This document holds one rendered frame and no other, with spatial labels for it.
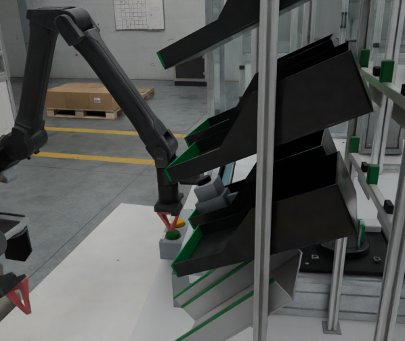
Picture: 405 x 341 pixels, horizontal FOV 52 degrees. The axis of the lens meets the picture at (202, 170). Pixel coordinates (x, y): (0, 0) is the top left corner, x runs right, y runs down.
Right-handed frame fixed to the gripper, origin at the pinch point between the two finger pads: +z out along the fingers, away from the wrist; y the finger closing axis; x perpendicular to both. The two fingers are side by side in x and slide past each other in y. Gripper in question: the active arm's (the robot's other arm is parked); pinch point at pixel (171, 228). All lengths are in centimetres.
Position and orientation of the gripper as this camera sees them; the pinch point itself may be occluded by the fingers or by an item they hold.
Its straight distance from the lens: 120.9
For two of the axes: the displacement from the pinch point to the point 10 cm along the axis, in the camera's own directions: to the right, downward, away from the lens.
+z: 0.4, 9.3, 3.7
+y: 1.4, -3.7, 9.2
